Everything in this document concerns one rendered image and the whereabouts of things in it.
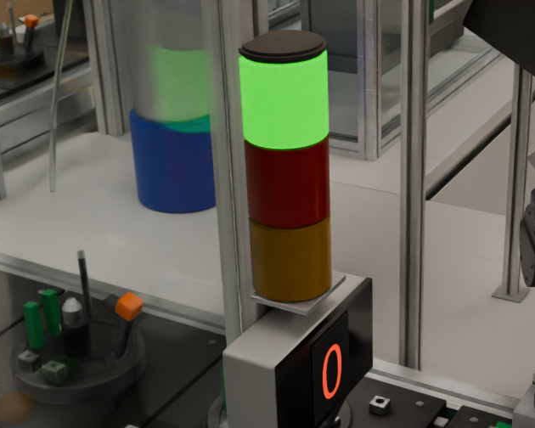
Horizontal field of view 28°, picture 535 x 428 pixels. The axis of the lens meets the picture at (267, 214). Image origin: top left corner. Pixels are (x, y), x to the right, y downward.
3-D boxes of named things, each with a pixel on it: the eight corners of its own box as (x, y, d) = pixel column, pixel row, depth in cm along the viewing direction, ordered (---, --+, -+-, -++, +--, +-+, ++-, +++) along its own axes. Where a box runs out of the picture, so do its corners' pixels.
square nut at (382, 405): (391, 408, 103) (391, 398, 102) (383, 416, 102) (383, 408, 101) (375, 402, 104) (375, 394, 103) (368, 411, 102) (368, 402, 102)
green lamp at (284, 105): (343, 125, 63) (342, 45, 61) (301, 154, 59) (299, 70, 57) (271, 113, 65) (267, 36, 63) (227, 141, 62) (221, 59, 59)
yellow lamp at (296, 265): (346, 273, 67) (345, 203, 65) (307, 310, 63) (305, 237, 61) (278, 257, 70) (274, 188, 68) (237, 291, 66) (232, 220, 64)
